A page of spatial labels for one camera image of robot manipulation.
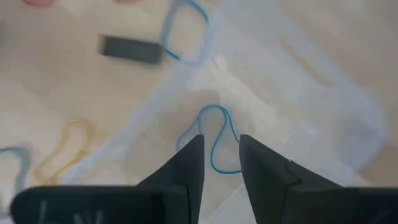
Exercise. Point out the yellow rubber band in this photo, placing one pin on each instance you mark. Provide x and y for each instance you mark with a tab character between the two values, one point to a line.
77	121

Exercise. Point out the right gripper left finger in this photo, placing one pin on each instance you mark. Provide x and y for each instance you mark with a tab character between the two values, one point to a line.
189	165

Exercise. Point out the grey-blue rubber band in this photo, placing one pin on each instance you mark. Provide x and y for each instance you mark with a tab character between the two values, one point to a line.
25	161

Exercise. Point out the teal rubber band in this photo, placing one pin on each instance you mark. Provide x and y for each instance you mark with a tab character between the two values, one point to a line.
212	158

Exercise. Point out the light blue rubber band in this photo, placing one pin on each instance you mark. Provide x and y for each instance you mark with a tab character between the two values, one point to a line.
165	31

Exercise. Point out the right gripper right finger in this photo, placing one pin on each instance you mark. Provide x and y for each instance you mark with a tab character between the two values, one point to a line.
264	174

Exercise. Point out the clear plastic bin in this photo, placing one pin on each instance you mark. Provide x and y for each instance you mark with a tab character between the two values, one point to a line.
280	93

